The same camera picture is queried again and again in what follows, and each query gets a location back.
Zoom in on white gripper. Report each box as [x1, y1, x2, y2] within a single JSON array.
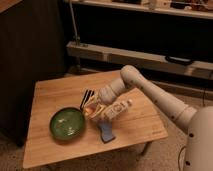
[[87, 86, 117, 117]]

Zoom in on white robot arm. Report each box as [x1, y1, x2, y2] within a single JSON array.
[[86, 65, 213, 171]]

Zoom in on orange pepper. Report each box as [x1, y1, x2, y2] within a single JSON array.
[[85, 106, 94, 115]]

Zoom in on metal pole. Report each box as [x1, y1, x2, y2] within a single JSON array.
[[69, 0, 81, 45]]

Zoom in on black handle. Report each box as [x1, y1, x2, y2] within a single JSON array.
[[165, 56, 194, 66]]

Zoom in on black white striped cloth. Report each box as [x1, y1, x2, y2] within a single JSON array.
[[80, 89, 95, 110]]

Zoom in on blue sponge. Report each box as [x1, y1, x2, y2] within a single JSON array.
[[99, 121, 115, 143]]

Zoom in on white bottle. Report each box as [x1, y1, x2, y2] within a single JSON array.
[[104, 99, 132, 120]]

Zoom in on white metal rail beam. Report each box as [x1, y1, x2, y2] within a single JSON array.
[[67, 42, 213, 79]]

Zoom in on black cable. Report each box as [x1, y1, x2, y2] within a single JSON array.
[[177, 145, 188, 171]]

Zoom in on upper shelf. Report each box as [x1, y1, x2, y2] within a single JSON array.
[[63, 0, 213, 20]]

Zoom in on white ceramic cup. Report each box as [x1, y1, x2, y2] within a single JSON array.
[[88, 104, 103, 121]]

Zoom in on wooden table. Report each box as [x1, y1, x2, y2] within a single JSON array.
[[23, 71, 168, 169]]

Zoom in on green ceramic bowl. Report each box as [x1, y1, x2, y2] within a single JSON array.
[[49, 107, 86, 141]]

